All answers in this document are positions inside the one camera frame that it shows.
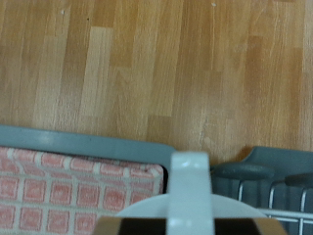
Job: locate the grey plastic crate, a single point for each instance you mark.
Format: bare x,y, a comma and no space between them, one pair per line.
81,145

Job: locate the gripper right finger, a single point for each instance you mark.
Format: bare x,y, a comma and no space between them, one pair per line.
238,226

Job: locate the white mug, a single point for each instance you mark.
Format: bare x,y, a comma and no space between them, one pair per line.
189,189

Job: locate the pink checkered towel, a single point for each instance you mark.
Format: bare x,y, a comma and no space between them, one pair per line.
65,189

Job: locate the grey dish drying rack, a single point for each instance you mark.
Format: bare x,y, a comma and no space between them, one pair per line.
283,160

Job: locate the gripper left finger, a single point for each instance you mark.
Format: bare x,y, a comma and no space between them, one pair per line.
137,226

